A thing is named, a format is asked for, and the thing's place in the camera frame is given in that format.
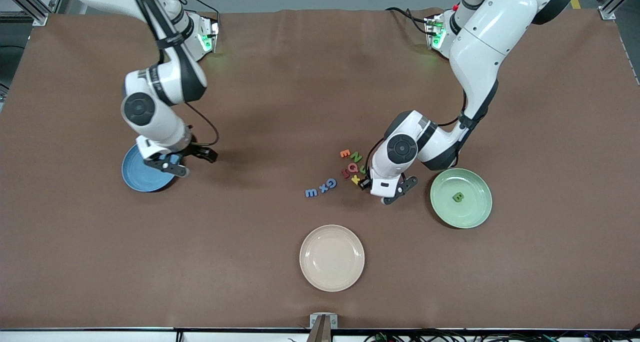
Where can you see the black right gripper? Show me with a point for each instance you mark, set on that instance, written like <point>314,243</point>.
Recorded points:
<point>196,151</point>

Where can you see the green foam letter N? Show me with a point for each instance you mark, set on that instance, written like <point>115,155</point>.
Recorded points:
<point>356,157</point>

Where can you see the blue foam letter G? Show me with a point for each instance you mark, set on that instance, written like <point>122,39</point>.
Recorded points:
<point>328,184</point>

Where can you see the blue foam letter M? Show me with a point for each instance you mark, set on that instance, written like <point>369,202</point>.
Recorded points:
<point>311,193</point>

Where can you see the green foam letter B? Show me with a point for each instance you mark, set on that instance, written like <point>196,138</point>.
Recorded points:
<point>458,197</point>

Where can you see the grey arm base connector block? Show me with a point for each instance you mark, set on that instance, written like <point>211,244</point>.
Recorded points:
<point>434,32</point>
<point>210,32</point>

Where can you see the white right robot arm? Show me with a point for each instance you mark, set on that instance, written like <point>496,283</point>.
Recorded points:
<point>165,127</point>

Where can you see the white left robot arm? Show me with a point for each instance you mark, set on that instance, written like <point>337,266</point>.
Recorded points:
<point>480,52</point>

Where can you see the yellow foam letter K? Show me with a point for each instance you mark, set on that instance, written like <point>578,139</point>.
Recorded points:
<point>355,180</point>

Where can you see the pink foam letter Q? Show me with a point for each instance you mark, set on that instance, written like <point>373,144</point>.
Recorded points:
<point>349,168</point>

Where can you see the dark red foam letter I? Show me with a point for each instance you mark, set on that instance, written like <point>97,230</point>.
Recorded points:
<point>345,172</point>

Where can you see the orange foam letter E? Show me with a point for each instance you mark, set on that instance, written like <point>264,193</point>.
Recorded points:
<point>345,154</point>

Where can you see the blue round plate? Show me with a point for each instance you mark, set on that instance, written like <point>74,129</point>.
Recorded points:
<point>142,179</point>

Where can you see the beige round plate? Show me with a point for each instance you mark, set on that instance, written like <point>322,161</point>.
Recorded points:
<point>332,258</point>

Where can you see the green round plate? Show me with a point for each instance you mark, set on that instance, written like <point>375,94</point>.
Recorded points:
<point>470,217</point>

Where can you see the brown table cover mat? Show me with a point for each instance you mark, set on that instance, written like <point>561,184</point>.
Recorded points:
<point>250,282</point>

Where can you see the white table edge rail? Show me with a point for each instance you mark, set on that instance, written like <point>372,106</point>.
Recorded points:
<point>75,337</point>

